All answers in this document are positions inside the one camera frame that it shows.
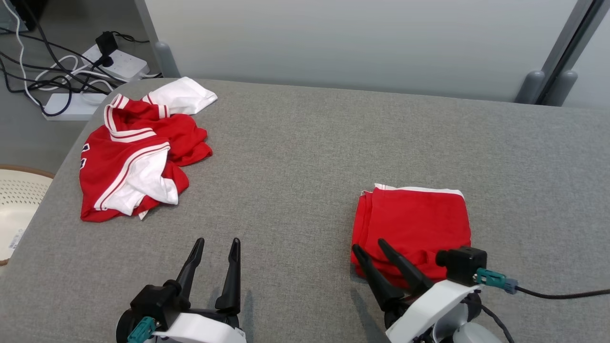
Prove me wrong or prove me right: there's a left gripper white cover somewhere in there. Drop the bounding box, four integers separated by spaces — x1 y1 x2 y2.
116 237 247 343

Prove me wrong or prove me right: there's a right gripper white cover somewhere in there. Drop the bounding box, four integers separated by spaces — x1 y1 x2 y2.
352 238 482 343

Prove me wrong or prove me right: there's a red shorts white hem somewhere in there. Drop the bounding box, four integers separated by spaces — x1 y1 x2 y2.
350 183 472 289

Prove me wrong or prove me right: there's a red and white jersey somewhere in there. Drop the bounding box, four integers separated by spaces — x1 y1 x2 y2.
79 76 218 223

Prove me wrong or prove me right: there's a cream perforated laundry basket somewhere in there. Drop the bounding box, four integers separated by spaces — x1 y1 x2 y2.
0 164 54 266

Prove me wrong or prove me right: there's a metal shelf with equipment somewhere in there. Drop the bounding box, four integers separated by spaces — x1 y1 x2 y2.
133 0 182 79

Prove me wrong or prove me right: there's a black power adapter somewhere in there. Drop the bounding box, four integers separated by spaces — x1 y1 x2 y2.
95 31 119 67

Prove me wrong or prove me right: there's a black computer tower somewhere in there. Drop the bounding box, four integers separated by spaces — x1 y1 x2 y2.
10 0 48 31

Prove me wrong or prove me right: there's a left camera cable teal plug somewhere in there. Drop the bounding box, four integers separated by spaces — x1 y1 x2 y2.
126 317 159 343

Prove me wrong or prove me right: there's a camera cable teal plug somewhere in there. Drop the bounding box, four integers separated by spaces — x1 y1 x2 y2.
474 268 610 343
126 317 159 343

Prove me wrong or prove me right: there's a right camera cable teal plug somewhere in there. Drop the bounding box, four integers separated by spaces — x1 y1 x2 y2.
474 268 610 343

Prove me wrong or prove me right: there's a white power strip with cables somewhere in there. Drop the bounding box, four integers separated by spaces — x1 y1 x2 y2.
0 26 115 118

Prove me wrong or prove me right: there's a grey metal partition post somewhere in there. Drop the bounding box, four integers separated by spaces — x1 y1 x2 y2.
539 0 610 107
515 0 596 104

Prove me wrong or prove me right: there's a thin black adapter cable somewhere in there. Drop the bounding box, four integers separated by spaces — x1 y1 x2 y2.
112 31 151 44

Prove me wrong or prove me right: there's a thick white power cable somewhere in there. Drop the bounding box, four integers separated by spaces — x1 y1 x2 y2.
34 54 117 92

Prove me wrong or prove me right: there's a thin white cable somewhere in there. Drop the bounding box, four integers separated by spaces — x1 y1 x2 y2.
10 0 46 108

